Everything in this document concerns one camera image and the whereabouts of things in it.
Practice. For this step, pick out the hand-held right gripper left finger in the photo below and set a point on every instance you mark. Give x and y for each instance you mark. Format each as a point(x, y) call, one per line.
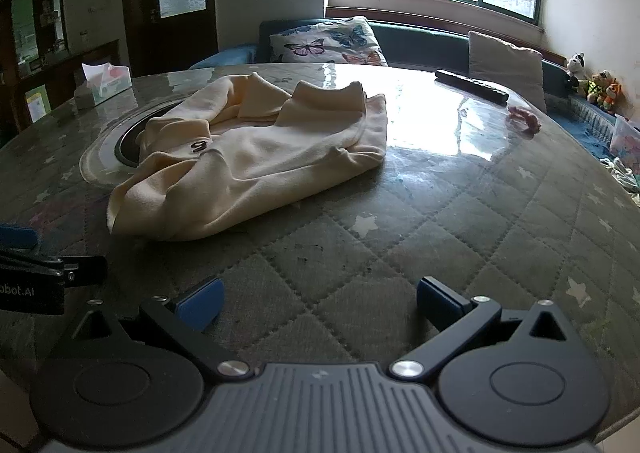
point(200, 305)

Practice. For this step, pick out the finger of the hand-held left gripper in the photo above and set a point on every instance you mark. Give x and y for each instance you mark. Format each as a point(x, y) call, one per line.
point(85, 270)
point(17, 236)

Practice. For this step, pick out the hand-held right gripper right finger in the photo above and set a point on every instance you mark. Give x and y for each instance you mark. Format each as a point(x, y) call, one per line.
point(436, 300)

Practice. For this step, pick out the cream sweatshirt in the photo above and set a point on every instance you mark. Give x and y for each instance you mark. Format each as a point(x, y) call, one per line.
point(250, 158)

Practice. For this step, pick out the round black induction cooker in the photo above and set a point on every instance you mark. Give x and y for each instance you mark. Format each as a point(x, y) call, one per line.
point(127, 140)

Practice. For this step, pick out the tissue box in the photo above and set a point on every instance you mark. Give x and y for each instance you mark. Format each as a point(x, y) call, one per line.
point(102, 83)

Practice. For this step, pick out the dark wooden display cabinet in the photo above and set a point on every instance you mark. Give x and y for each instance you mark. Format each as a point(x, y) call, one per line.
point(35, 48)

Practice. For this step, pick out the small pink item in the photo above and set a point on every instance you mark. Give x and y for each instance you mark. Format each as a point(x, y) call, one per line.
point(525, 119)

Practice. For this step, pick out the black remote control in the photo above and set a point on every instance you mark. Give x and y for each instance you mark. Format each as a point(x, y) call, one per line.
point(472, 85)

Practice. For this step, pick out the blue blanket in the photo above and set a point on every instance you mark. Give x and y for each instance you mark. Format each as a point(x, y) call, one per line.
point(592, 125)

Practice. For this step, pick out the plain grey pillow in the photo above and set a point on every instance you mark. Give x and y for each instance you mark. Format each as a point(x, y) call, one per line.
point(505, 65)

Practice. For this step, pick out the pink plastic bag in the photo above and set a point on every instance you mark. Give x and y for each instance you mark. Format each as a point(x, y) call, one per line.
point(627, 140)

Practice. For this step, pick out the blue sofa armrest cover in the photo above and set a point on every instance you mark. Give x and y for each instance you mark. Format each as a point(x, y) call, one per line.
point(225, 55)

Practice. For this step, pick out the dark teal sofa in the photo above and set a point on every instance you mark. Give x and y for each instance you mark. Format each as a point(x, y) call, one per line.
point(425, 40)

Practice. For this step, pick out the orange plush toy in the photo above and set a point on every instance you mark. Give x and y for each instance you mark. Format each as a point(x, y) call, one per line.
point(612, 98)

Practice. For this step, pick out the brown plush toy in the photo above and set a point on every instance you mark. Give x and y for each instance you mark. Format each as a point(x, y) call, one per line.
point(597, 85)

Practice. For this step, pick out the black and white plush toy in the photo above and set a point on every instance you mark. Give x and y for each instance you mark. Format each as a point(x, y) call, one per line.
point(576, 67)

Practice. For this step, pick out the butterfly print pillow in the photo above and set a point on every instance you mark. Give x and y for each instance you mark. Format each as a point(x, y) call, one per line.
point(330, 43)

